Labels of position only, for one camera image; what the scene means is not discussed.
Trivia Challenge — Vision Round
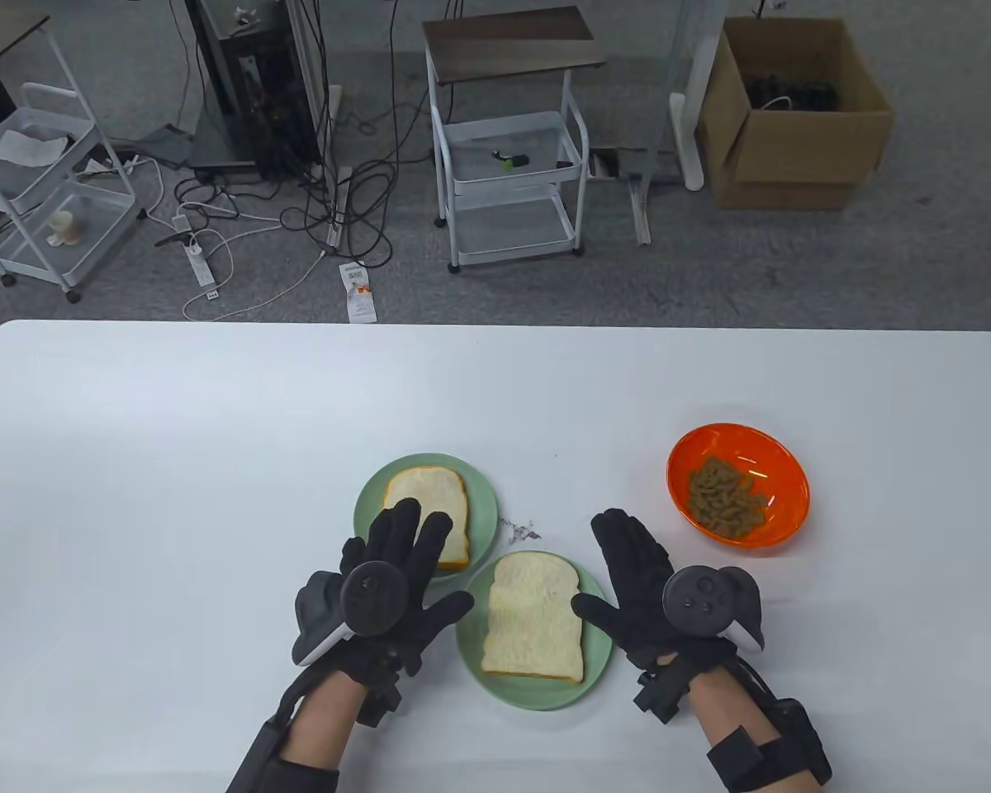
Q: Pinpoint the green round plate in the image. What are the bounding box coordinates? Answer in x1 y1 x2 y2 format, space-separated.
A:
454 552 614 711
353 452 500 587

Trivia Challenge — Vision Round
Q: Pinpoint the orange plastic bowl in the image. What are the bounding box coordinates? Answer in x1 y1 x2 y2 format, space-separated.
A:
666 424 811 548

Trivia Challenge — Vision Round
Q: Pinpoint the crumpled white paper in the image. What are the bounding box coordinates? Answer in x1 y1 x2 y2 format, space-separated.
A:
0 130 72 165

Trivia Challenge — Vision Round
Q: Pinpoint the dark wooden side tabletop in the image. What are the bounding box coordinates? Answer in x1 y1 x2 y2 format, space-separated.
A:
0 12 51 81

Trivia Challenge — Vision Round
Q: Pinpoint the white paper packet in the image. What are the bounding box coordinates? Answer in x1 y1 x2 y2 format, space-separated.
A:
338 261 378 325

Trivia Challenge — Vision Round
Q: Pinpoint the white wire trolley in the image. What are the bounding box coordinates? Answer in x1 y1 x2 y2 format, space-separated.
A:
0 21 147 303

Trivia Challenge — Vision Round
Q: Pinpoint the black grey hand controller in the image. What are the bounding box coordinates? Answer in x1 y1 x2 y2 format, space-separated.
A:
292 560 410 668
662 565 766 658

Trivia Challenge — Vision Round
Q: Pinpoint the brown cardboard box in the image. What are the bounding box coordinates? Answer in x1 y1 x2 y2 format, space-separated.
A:
697 17 895 211

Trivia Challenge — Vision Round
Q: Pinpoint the black gear inside box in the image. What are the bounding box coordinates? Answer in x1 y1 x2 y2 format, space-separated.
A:
739 72 841 113

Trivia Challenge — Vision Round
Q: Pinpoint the white floor cable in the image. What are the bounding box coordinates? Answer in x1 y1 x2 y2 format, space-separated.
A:
182 227 328 322

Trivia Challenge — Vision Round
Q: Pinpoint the white desk leg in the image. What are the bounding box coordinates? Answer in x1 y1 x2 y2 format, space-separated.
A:
667 0 729 192

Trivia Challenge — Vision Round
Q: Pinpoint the black grey right hand controller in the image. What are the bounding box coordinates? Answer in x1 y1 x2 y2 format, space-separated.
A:
662 565 766 658

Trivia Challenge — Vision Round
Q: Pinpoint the white cart with wooden top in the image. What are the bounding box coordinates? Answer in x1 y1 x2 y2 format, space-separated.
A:
423 7 609 275

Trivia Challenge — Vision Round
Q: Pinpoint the person's left forearm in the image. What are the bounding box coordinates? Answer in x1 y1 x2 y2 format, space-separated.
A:
277 673 372 773

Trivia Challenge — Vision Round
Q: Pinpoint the white power strip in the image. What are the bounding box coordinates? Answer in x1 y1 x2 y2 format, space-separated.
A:
171 213 220 289

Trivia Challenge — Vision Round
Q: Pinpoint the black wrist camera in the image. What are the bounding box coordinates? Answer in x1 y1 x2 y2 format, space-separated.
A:
353 657 403 728
633 657 696 725

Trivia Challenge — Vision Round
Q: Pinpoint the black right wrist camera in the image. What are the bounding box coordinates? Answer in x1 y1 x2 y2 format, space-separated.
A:
633 657 696 725

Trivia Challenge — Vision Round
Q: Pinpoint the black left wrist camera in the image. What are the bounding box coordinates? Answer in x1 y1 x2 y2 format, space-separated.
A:
353 657 403 728

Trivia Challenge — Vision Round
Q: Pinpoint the person's right forearm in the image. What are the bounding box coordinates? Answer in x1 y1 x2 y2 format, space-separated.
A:
684 653 781 793

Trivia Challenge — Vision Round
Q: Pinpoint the bundle of black cables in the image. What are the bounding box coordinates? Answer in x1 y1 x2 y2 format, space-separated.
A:
277 0 463 267

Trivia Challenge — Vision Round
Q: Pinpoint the person's right hand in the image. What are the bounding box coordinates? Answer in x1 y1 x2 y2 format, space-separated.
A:
571 508 740 674

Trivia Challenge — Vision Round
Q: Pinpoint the grey metal floor rail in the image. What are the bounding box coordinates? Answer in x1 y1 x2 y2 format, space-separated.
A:
622 149 654 247

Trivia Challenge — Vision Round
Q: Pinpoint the black grey left hand controller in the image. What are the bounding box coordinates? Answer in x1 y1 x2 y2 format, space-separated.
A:
292 560 410 668

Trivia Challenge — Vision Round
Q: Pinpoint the black left forearm strap pack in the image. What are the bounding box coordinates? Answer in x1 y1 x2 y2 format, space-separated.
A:
225 686 341 793

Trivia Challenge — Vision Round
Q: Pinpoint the white toast slice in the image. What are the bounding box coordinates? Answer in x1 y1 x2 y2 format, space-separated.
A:
380 467 471 572
481 552 586 685

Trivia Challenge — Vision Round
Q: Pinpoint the black right forearm strap pack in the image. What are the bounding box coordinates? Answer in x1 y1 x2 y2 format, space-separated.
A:
704 657 835 793

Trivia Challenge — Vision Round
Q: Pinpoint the person's left hand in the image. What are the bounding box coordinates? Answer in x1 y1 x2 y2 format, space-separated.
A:
330 498 475 688

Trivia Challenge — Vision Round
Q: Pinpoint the black equipment tower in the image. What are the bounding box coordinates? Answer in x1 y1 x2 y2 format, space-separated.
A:
186 0 333 185

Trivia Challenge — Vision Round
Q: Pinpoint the black forearm strap pack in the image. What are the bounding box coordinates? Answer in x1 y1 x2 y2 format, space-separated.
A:
704 657 835 793
225 686 341 793

